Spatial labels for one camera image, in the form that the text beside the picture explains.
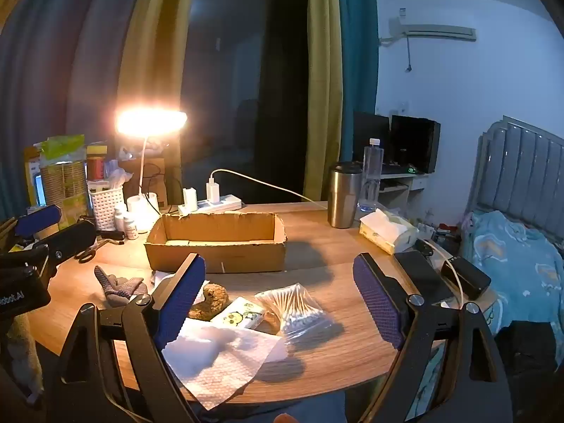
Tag jar with yellow lid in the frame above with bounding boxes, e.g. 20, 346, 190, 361
86, 143, 109, 182

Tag person's left forearm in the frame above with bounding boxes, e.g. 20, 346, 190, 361
0, 313, 45, 406

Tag cardboard box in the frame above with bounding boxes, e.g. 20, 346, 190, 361
144, 212, 288, 274

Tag pinkish grey knitted sock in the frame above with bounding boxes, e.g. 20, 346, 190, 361
94, 265, 148, 309

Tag blue grey curtain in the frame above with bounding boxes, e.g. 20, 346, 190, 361
0, 0, 153, 221

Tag teal curtain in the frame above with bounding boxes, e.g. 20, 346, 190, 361
335, 0, 380, 164

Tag bag of cotton swabs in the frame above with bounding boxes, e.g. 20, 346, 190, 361
255, 283, 338, 347

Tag white power strip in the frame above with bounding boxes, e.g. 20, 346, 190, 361
178, 195, 243, 215

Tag black power bank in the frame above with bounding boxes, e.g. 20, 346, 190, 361
441, 256, 492, 300

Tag black smartphone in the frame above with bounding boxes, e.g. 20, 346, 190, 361
393, 251, 454, 307

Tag black computer monitor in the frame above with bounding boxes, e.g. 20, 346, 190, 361
352, 111, 391, 165
390, 115, 441, 174

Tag white paper towel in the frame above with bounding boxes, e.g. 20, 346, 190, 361
161, 317, 289, 410

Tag tin with green lid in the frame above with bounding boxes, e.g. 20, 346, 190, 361
36, 134, 90, 230

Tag white computer desk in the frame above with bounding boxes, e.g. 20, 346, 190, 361
378, 163, 430, 209

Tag blue printed blanket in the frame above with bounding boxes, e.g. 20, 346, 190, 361
460, 210, 564, 333

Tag clear plastic water bottle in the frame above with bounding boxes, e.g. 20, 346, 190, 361
358, 138, 385, 212

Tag white desk lamp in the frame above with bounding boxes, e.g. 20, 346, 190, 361
115, 108, 189, 235

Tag stainless steel tumbler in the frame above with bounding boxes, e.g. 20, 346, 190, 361
327, 162, 364, 229

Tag grey padded bed headboard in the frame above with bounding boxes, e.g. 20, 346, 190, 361
473, 115, 564, 247

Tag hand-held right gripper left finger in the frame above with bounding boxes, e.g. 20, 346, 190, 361
46, 253, 208, 423

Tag white wall air conditioner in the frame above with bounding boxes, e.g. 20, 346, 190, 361
388, 18, 477, 45

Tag yellow curtain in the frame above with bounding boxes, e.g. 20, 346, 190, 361
306, 0, 345, 203
117, 0, 203, 195

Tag white tissue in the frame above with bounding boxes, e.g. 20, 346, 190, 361
152, 271, 178, 294

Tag short white cable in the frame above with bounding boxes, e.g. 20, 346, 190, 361
416, 238, 466, 308

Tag brown plush toy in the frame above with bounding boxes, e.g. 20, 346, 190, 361
189, 283, 231, 321

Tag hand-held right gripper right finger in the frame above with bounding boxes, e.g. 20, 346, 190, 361
352, 252, 514, 423

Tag white perforated basket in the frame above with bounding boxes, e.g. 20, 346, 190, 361
88, 180, 125, 232

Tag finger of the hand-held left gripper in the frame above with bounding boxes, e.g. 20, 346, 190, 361
13, 205, 62, 239
33, 219, 97, 270

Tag soft pack of tissues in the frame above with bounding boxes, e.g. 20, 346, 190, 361
359, 208, 419, 256

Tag cartoon print tissue packet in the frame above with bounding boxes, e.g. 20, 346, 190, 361
210, 297, 265, 330

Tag black handled scissors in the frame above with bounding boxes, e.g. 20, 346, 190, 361
74, 229, 127, 262

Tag long white charging cable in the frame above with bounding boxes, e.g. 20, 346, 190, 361
210, 168, 329, 210

